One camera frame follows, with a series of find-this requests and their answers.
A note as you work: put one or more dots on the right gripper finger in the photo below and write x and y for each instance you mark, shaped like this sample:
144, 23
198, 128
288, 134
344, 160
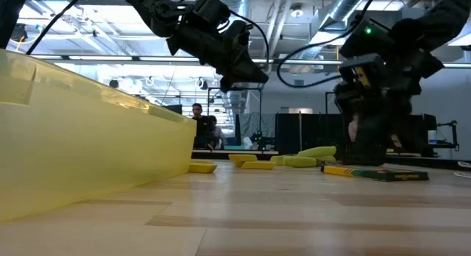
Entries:
358, 116
399, 123

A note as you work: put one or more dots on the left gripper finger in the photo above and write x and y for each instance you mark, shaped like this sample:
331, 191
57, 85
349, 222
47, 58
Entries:
254, 74
229, 83

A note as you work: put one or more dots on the small black mesh basket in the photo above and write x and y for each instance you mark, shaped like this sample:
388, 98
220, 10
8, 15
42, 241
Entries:
364, 154

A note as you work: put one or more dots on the yellow green crayon box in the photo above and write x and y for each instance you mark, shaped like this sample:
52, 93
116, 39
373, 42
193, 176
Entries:
382, 174

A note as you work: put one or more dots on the yellow eraser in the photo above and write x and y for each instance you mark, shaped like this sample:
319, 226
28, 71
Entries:
243, 158
259, 165
204, 161
202, 168

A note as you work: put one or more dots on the yellow translucent plastic tray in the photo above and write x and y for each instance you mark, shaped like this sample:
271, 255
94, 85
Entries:
73, 145

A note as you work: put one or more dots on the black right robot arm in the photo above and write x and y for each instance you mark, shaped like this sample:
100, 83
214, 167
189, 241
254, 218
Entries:
441, 20

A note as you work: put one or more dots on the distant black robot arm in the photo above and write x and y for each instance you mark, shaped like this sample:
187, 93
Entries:
262, 140

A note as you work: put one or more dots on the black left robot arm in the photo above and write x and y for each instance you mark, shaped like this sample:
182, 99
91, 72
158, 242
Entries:
147, 6

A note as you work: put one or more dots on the black background equipment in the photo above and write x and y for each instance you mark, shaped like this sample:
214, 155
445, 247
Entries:
423, 131

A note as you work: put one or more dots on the white bottle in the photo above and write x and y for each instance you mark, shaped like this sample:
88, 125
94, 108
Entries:
432, 137

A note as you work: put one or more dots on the black partition screen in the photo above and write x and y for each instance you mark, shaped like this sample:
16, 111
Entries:
312, 132

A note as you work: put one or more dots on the person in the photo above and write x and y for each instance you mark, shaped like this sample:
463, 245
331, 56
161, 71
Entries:
217, 136
200, 127

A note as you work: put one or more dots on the round ceiling fixture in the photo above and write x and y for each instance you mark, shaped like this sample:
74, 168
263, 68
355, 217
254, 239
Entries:
296, 11

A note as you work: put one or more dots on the long overhead light bar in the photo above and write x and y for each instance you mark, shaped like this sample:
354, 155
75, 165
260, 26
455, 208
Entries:
110, 58

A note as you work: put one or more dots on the black metal stand frame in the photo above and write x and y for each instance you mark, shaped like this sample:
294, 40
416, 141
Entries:
254, 89

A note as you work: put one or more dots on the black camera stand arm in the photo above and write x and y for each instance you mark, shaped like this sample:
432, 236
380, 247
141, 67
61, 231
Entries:
455, 134

